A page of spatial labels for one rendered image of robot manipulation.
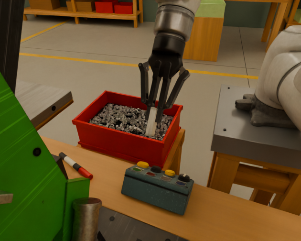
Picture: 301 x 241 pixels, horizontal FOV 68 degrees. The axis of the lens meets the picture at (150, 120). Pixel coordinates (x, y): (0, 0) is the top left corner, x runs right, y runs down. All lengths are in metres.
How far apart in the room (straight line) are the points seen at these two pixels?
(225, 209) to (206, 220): 0.05
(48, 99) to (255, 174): 0.68
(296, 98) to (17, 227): 0.56
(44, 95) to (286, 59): 0.58
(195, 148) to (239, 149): 1.28
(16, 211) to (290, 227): 0.50
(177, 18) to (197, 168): 1.43
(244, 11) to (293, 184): 5.08
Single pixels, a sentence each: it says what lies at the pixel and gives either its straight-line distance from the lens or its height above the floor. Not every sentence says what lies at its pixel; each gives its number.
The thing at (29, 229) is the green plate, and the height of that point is 1.11.
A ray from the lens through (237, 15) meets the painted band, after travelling 5.74.
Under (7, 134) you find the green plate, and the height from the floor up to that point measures 1.21.
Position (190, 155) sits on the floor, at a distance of 1.92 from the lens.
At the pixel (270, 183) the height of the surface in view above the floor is 0.72.
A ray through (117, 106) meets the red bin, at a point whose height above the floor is 0.88.
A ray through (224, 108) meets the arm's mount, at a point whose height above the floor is 0.92.
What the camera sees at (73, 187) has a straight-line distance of 0.33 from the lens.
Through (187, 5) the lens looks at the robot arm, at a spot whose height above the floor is 1.26.
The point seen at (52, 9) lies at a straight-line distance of 6.45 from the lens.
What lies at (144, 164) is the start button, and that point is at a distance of 0.56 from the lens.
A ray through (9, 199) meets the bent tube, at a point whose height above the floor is 1.19.
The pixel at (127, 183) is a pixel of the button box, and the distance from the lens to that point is 0.53.
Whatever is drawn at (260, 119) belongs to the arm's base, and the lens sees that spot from 0.78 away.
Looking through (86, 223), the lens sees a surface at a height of 1.08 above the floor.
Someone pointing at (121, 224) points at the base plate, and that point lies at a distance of 0.52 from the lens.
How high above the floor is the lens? 1.35
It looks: 37 degrees down
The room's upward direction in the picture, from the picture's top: 1 degrees counter-clockwise
